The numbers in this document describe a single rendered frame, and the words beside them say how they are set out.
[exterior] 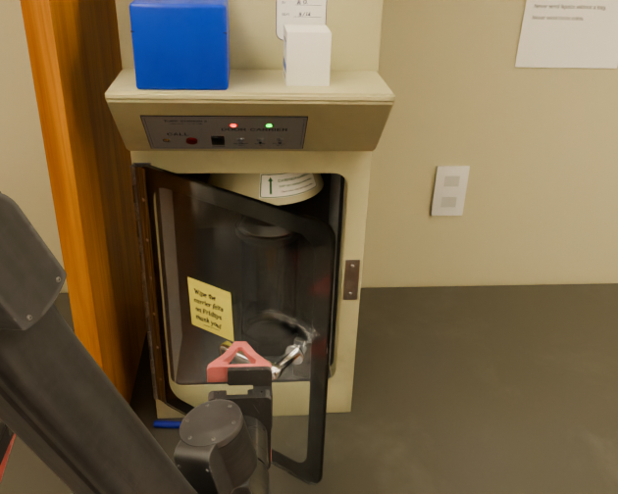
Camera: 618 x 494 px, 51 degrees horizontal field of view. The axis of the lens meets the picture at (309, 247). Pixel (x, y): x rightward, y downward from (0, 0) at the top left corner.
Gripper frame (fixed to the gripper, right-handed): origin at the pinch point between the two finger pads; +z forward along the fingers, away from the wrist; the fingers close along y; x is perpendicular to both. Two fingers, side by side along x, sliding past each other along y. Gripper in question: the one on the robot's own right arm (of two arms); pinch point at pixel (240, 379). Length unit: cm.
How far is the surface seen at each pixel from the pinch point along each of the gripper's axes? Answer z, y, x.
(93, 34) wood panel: 31.3, 33.6, 19.4
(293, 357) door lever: 3.2, 0.8, -6.4
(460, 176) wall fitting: 64, 0, -46
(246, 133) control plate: 15.5, 25.1, -0.9
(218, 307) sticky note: 12.0, 2.5, 3.0
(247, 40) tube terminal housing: 21.8, 35.0, -1.2
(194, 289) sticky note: 14.6, 3.7, 6.2
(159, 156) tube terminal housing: 21.9, 19.9, 10.6
